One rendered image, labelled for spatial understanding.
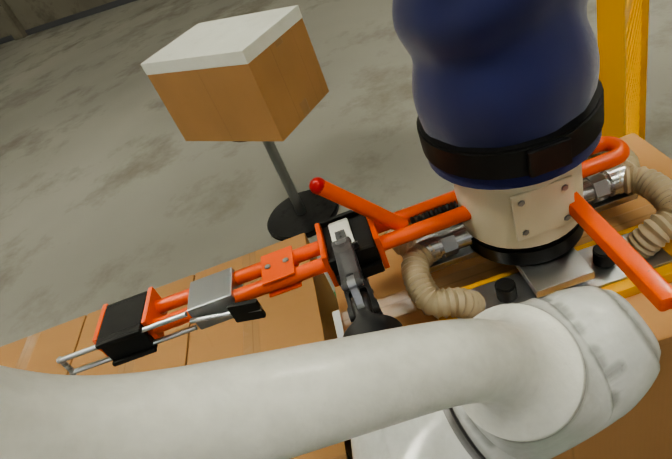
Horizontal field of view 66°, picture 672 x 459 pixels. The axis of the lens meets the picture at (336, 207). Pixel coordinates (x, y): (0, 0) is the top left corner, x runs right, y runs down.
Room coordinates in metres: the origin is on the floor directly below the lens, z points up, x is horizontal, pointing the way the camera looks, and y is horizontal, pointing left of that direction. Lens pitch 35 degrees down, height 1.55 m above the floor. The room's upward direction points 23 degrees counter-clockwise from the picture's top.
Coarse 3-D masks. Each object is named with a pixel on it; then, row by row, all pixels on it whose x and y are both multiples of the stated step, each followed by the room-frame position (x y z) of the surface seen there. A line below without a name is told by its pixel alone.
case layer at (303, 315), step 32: (256, 256) 1.36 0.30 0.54; (160, 288) 1.40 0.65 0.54; (320, 288) 1.18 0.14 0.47; (96, 320) 1.38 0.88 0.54; (256, 320) 1.08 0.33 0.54; (288, 320) 1.03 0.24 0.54; (320, 320) 0.98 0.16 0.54; (0, 352) 1.42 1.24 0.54; (32, 352) 1.35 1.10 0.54; (64, 352) 1.28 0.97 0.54; (96, 352) 1.22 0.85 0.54; (160, 352) 1.11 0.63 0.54; (192, 352) 1.06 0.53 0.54; (224, 352) 1.01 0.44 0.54; (256, 352) 0.96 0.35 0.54
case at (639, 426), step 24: (648, 144) 0.67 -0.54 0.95; (648, 168) 0.62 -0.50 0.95; (624, 216) 0.54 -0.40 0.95; (648, 216) 0.52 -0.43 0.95; (456, 264) 0.58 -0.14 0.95; (480, 264) 0.56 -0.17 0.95; (504, 264) 0.55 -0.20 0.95; (336, 288) 0.64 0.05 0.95; (384, 288) 0.60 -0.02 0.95; (384, 312) 0.55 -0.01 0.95; (408, 312) 0.53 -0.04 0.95; (648, 312) 0.38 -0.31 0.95; (648, 408) 0.34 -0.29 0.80; (600, 432) 0.34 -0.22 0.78; (624, 432) 0.34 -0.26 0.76; (648, 432) 0.34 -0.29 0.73; (576, 456) 0.35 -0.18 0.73; (600, 456) 0.34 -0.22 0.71; (624, 456) 0.34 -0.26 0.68; (648, 456) 0.34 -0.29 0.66
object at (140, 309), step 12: (132, 300) 0.63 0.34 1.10; (144, 300) 0.62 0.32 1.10; (108, 312) 0.62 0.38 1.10; (120, 312) 0.61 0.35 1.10; (132, 312) 0.60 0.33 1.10; (144, 312) 0.59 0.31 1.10; (156, 312) 0.61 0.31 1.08; (108, 324) 0.60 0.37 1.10; (120, 324) 0.58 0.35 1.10; (132, 324) 0.57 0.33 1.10; (144, 324) 0.57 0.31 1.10; (96, 336) 0.58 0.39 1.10; (156, 336) 0.57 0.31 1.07
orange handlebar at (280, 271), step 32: (608, 160) 0.52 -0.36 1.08; (448, 192) 0.59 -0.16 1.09; (576, 192) 0.49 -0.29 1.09; (416, 224) 0.55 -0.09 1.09; (448, 224) 0.54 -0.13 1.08; (608, 224) 0.41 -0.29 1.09; (288, 256) 0.59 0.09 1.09; (608, 256) 0.39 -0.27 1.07; (640, 256) 0.36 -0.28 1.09; (256, 288) 0.56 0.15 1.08; (288, 288) 0.56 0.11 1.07; (640, 288) 0.33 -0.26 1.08; (160, 320) 0.58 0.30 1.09
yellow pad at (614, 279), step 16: (592, 256) 0.47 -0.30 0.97; (656, 256) 0.43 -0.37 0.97; (512, 272) 0.51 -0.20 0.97; (608, 272) 0.44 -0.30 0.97; (480, 288) 0.50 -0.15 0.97; (496, 288) 0.47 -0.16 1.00; (512, 288) 0.46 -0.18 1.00; (528, 288) 0.47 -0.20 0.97; (608, 288) 0.42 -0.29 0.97; (624, 288) 0.41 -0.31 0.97; (496, 304) 0.46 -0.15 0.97
